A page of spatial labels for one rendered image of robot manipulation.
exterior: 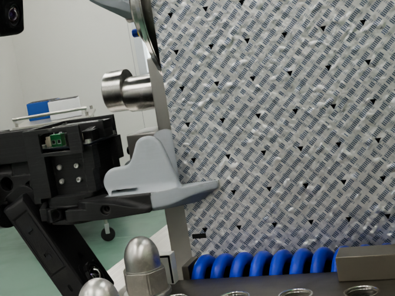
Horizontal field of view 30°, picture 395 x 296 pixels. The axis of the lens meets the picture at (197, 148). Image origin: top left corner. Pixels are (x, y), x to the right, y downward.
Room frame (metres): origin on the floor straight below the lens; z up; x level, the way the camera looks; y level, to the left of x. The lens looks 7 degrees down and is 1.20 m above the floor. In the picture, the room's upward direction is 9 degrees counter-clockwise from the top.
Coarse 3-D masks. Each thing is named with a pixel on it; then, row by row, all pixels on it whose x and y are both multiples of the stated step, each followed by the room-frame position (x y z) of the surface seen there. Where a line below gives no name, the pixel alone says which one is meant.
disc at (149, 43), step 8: (136, 0) 0.59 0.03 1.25; (144, 0) 0.60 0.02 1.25; (136, 8) 0.59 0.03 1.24; (144, 8) 0.59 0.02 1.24; (144, 16) 0.59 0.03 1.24; (144, 24) 0.59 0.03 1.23; (152, 24) 0.61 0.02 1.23; (144, 32) 0.59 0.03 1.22; (152, 32) 0.60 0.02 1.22; (144, 40) 0.60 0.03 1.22; (152, 40) 0.60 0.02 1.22; (152, 48) 0.60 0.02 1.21; (152, 56) 0.60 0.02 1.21; (160, 72) 0.62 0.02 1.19
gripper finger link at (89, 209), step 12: (84, 204) 0.58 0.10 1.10; (96, 204) 0.57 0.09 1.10; (108, 204) 0.57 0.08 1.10; (120, 204) 0.58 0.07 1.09; (132, 204) 0.58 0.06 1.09; (144, 204) 0.57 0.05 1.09; (72, 216) 0.58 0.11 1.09; (84, 216) 0.58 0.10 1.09; (96, 216) 0.57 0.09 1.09; (108, 216) 0.57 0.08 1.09; (120, 216) 0.57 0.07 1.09
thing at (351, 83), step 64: (192, 64) 0.59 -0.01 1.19; (256, 64) 0.57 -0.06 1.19; (320, 64) 0.56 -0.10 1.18; (384, 64) 0.54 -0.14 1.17; (192, 128) 0.59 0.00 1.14; (256, 128) 0.57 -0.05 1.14; (320, 128) 0.56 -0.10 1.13; (384, 128) 0.54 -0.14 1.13; (256, 192) 0.58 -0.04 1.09; (320, 192) 0.56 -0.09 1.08; (384, 192) 0.54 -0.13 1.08; (192, 256) 0.60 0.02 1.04
